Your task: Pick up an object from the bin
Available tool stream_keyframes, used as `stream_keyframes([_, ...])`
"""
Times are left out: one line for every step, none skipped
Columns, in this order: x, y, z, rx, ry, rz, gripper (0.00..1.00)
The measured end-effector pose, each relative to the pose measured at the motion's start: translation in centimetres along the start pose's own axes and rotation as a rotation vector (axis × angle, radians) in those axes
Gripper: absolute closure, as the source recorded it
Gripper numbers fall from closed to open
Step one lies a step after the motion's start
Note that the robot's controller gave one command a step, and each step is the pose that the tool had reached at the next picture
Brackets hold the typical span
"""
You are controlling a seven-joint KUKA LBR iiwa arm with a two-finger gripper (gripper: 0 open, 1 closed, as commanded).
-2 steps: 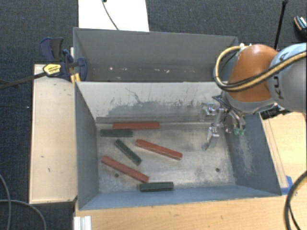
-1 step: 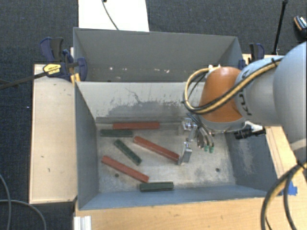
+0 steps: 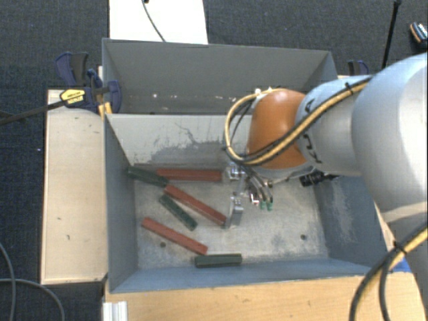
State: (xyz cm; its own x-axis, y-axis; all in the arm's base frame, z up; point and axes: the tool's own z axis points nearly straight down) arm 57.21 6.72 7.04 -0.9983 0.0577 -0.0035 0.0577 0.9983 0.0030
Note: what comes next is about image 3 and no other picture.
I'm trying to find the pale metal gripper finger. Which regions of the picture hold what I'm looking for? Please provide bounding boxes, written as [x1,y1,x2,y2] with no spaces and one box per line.
[233,197,246,227]
[223,195,236,230]

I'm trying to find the red-brown flat block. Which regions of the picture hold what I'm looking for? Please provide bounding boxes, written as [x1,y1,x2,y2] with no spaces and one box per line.
[163,184,228,227]
[156,168,224,183]
[140,216,209,256]

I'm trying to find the grey metal bin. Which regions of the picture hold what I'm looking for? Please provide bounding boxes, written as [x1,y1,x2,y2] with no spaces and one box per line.
[101,37,391,295]

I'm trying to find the dark green flat block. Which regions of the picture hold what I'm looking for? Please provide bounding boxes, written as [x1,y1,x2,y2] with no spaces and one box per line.
[158,194,199,232]
[126,166,169,188]
[194,253,243,269]

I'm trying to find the pale wood flat board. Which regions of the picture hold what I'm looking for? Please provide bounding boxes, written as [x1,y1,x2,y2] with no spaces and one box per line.
[39,88,110,286]

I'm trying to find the black cylinder on white bracket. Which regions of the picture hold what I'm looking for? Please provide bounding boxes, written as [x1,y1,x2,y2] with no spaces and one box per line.
[298,171,337,188]

